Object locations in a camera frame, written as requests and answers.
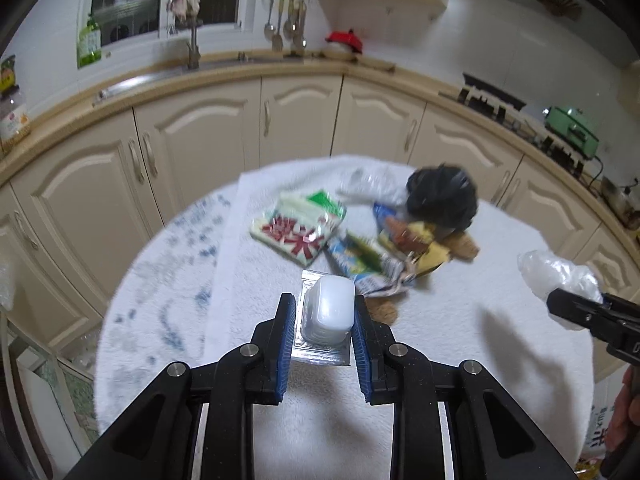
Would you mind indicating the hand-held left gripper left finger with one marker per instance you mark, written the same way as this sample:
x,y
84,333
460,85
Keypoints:
x,y
285,340

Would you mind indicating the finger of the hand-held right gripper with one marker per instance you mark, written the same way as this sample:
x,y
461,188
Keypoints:
x,y
575,310
620,306

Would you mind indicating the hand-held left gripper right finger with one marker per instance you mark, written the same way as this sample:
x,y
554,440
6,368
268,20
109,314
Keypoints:
x,y
362,350

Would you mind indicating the clear plastic bag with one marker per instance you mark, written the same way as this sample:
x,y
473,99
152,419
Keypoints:
x,y
370,182
550,270

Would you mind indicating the white plastic cup foil lid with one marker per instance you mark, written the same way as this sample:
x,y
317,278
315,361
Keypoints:
x,y
327,305

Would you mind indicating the person's right hand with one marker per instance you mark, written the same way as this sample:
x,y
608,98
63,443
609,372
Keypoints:
x,y
627,425

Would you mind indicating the crumpled foil packet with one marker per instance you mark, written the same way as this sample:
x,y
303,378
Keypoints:
x,y
355,260

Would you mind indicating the white printed cardboard box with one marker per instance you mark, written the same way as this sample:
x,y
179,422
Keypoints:
x,y
600,435

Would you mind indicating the steel pot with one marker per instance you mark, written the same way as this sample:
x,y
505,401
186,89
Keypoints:
x,y
622,205

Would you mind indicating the green snack packet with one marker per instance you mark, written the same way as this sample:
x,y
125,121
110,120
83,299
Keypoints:
x,y
295,232

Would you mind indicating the white towel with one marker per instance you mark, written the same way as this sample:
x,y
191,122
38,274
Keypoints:
x,y
475,360

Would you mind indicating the yellow wrapper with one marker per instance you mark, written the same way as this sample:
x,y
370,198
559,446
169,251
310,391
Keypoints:
x,y
430,252

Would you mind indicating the round table patterned cloth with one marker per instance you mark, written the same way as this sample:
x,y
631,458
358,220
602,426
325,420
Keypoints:
x,y
165,310

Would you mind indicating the black plastic bag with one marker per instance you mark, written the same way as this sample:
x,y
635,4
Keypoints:
x,y
440,200

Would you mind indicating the green electric cooker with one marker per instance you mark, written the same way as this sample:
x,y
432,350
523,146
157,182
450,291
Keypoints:
x,y
572,130

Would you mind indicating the black glass cooktop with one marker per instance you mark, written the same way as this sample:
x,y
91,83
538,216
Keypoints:
x,y
525,130

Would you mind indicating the cream lower cabinets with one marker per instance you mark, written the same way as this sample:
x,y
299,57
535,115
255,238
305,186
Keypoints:
x,y
200,125

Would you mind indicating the black tray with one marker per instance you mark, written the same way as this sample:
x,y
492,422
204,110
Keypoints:
x,y
492,92

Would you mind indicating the large translucent plastic bag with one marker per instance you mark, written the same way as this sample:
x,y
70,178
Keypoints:
x,y
5,285

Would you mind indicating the steel double sink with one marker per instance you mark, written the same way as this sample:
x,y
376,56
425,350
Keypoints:
x,y
150,80

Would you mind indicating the steel kitchen utensil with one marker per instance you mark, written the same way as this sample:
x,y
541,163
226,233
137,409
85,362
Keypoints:
x,y
289,27
270,25
299,40
277,40

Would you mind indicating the steel faucet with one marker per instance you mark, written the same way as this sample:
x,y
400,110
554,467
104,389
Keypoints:
x,y
194,47

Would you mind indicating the clear plastic jar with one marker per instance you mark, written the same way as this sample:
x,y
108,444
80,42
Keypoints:
x,y
12,122

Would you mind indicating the pink white rag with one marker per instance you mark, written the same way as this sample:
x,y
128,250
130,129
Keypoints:
x,y
184,6

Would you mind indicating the green glass bottle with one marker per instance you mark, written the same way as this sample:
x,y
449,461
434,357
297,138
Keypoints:
x,y
90,42

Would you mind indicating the yellow label bottle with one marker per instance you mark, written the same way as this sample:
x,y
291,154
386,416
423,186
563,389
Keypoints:
x,y
7,75

